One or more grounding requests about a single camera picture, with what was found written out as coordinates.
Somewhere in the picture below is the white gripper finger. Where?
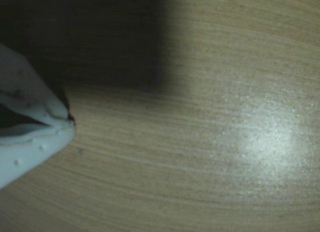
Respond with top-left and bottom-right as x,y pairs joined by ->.
0,43 -> 76,127
0,121 -> 76,190

